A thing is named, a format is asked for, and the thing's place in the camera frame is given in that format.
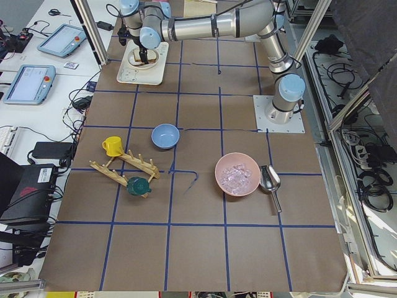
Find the black power adapter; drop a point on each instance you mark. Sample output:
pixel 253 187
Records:
pixel 51 150

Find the pink bowl with ice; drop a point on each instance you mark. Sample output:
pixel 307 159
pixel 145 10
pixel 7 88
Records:
pixel 237 174

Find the white keyboard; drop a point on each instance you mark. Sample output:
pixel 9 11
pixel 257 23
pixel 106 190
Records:
pixel 9 136

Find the upper blue teach pendant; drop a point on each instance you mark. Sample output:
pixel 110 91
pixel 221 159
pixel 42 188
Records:
pixel 63 41

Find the metal scoop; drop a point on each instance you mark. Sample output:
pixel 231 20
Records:
pixel 270 183

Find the lower blue teach pendant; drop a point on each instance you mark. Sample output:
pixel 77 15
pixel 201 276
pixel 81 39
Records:
pixel 31 85

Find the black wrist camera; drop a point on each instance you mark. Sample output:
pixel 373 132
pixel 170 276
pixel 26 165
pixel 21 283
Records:
pixel 122 35

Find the black computer box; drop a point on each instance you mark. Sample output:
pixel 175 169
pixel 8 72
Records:
pixel 25 192

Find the yellow mug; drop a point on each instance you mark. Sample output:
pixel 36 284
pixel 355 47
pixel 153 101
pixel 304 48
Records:
pixel 113 146

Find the white round plate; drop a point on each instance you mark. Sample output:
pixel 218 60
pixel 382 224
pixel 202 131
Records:
pixel 145 66

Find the wooden cutting board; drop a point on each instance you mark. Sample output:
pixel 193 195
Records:
pixel 194 8

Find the blue bowl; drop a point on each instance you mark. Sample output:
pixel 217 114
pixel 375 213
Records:
pixel 165 136

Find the cream bear tray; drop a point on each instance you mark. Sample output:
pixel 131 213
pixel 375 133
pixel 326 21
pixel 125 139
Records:
pixel 133 71

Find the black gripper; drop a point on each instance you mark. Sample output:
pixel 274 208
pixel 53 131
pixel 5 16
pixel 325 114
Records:
pixel 142 50

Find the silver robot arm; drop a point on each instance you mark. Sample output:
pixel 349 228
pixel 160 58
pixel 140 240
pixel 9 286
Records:
pixel 150 23

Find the white bread slice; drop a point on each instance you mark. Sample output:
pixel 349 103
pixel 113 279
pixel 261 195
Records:
pixel 152 57

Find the dark green mug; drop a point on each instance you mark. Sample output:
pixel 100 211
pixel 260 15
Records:
pixel 138 186

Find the white power strip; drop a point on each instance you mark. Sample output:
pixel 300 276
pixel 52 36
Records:
pixel 362 157

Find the black scissors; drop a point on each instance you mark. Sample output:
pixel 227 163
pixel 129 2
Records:
pixel 56 12

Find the aluminium frame post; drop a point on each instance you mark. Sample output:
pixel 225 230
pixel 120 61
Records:
pixel 86 19

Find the blue teach pendant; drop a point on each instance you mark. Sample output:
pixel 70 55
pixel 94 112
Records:
pixel 31 85
pixel 63 41

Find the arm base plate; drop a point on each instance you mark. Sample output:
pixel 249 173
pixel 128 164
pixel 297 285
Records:
pixel 252 38
pixel 269 119

